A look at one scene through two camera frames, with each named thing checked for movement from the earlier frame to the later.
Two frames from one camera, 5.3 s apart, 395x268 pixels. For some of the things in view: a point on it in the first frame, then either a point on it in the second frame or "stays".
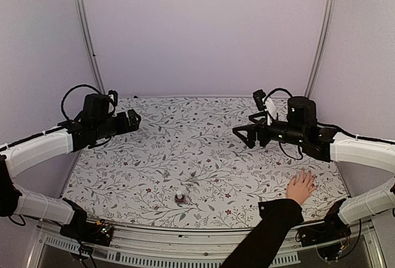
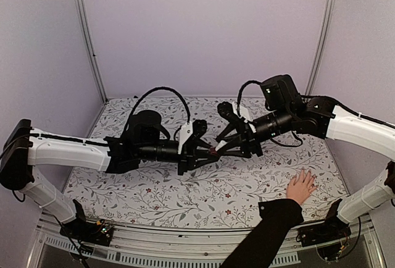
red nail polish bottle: (178, 200) → (213, 151)
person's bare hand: (299, 189) stays
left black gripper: (124, 126) → (189, 156)
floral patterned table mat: (186, 168) stays
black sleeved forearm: (261, 246) stays
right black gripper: (252, 129) → (247, 146)
